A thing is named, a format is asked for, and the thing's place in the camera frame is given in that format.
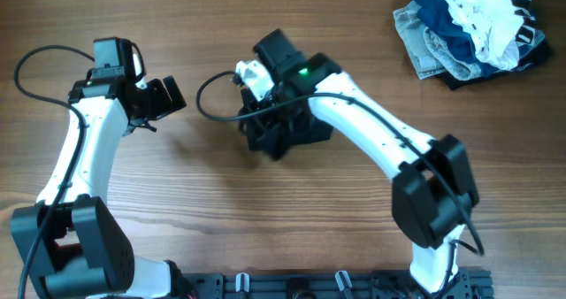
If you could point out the white dotted garment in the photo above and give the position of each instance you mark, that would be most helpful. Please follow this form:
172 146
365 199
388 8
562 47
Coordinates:
492 26

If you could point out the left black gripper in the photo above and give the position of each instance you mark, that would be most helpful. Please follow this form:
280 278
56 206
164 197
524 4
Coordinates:
166 104

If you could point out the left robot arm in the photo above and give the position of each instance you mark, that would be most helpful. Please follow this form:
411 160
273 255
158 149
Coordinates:
70 244

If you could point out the dark blue garment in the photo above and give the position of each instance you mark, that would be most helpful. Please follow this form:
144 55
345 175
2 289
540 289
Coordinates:
435 15

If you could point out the black polo shirt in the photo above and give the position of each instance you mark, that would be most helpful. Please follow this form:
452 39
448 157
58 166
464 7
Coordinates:
275 132

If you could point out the light grey denim garment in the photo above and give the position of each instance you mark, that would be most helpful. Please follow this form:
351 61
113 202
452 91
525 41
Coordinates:
428 52

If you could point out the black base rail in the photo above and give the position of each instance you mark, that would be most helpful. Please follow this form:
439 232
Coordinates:
467 284

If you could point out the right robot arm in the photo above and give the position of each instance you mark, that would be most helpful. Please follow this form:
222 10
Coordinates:
433 189

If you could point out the black white striped garment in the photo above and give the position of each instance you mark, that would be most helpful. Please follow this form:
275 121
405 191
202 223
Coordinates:
527 31

